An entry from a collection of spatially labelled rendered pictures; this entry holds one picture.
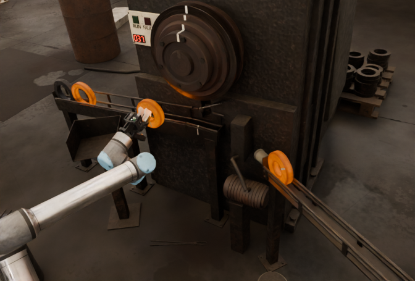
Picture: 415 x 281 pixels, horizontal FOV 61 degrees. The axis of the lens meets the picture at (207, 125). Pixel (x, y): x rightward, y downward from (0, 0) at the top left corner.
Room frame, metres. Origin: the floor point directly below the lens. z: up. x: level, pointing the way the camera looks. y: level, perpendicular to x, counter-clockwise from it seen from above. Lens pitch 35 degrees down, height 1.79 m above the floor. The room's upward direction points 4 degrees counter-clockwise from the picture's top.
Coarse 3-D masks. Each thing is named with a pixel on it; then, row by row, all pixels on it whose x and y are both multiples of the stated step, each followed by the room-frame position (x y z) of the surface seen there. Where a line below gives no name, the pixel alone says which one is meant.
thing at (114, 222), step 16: (80, 128) 1.68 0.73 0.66; (96, 128) 1.69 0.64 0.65; (112, 128) 1.69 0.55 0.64; (80, 144) 1.63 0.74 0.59; (96, 144) 1.61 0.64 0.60; (80, 160) 1.48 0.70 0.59; (112, 192) 1.56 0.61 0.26; (112, 208) 1.66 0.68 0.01; (128, 208) 1.65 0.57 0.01; (112, 224) 1.52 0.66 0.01; (128, 224) 1.51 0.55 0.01
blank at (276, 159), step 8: (272, 152) 1.21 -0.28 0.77; (280, 152) 1.19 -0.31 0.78; (272, 160) 1.20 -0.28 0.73; (280, 160) 1.15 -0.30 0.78; (288, 160) 1.14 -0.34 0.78; (272, 168) 1.20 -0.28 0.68; (280, 168) 1.14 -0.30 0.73; (288, 168) 1.11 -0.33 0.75; (280, 176) 1.14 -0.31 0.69; (288, 176) 1.10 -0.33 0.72
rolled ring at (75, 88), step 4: (76, 84) 2.04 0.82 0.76; (80, 84) 2.03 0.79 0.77; (84, 84) 2.03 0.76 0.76; (72, 88) 2.07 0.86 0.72; (76, 88) 2.05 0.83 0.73; (80, 88) 2.02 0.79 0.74; (84, 88) 2.00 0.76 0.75; (88, 88) 2.01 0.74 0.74; (72, 92) 2.07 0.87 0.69; (76, 92) 2.07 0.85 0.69; (88, 92) 1.99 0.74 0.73; (92, 92) 2.00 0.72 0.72; (76, 96) 2.06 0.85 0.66; (80, 96) 2.08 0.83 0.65; (88, 96) 1.99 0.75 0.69; (92, 96) 1.99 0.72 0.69; (76, 100) 2.07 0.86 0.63; (80, 100) 2.06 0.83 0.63; (92, 100) 1.98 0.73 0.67; (84, 104) 2.03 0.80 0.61
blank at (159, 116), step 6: (144, 102) 1.52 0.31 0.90; (150, 102) 1.51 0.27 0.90; (144, 108) 1.53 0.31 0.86; (150, 108) 1.50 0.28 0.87; (156, 108) 1.49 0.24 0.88; (156, 114) 1.48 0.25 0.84; (162, 114) 1.49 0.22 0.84; (150, 120) 1.51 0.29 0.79; (156, 120) 1.49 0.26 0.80; (162, 120) 1.49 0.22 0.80; (150, 126) 1.51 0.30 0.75; (156, 126) 1.49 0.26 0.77
